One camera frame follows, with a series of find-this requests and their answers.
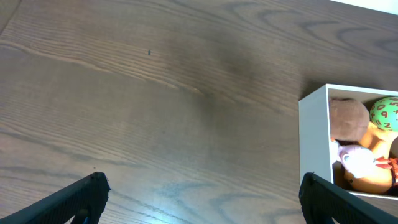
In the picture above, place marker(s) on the brown plush toy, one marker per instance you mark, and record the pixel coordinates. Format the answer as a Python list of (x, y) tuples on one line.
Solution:
[(349, 119)]

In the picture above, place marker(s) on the white cardboard box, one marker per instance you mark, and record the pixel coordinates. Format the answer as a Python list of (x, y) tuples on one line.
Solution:
[(314, 133)]

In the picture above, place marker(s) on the green numbered dice ball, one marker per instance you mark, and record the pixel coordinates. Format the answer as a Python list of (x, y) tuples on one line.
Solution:
[(384, 112)]

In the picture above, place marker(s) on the pink white snail toy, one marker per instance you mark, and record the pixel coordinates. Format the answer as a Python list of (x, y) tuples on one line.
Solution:
[(357, 160)]

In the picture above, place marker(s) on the yellow rubber duck toy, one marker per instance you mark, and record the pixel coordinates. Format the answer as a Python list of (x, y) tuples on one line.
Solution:
[(377, 172)]

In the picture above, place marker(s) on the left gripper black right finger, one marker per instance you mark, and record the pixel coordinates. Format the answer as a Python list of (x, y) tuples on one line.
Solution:
[(323, 202)]

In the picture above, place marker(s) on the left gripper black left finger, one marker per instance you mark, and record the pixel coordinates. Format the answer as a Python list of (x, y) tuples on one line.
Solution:
[(81, 202)]

